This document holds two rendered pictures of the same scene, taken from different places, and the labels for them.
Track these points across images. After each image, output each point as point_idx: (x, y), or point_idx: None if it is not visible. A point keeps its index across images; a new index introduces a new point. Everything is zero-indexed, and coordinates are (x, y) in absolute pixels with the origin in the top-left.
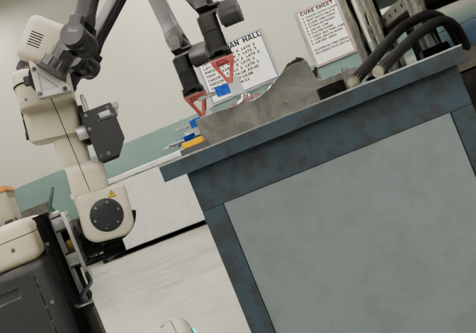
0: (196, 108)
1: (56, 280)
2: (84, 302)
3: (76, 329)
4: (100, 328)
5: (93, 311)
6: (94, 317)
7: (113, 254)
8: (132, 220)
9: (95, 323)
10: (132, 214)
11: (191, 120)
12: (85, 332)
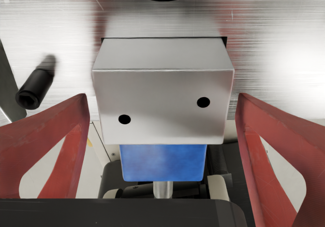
0: (270, 168)
1: (247, 225)
2: (225, 182)
3: (236, 174)
4: (220, 153)
5: (225, 168)
6: (224, 164)
7: (200, 183)
8: (222, 180)
9: (224, 159)
10: (222, 187)
11: (203, 168)
12: (207, 167)
